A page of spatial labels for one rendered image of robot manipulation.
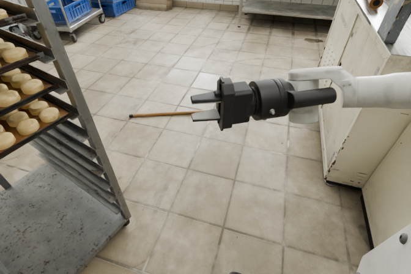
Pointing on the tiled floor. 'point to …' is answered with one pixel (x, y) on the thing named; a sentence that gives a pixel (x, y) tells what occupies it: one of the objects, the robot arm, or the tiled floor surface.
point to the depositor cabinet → (337, 48)
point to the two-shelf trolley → (62, 4)
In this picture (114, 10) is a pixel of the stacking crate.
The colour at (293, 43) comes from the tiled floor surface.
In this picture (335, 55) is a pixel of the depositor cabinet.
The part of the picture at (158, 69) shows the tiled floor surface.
